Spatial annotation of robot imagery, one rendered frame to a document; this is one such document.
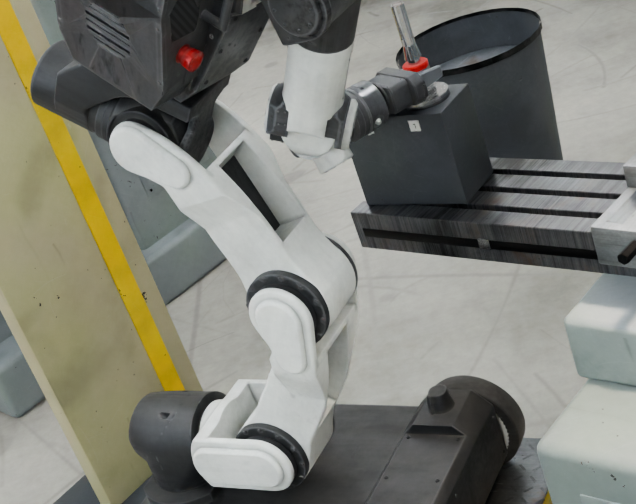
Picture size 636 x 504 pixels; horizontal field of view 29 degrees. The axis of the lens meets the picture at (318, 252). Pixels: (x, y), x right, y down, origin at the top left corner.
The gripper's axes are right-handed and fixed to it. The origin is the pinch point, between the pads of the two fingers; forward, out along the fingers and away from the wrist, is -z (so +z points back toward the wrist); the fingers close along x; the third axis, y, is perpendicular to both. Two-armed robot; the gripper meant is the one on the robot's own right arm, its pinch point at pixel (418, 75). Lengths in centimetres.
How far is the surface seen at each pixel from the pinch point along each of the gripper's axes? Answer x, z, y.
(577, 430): -49, 24, 44
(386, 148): 4.5, 8.2, 11.3
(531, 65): 103, -112, 61
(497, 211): -15.4, 2.5, 23.4
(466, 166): -6.7, 0.1, 17.3
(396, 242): 4.8, 12.2, 29.5
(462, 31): 144, -120, 57
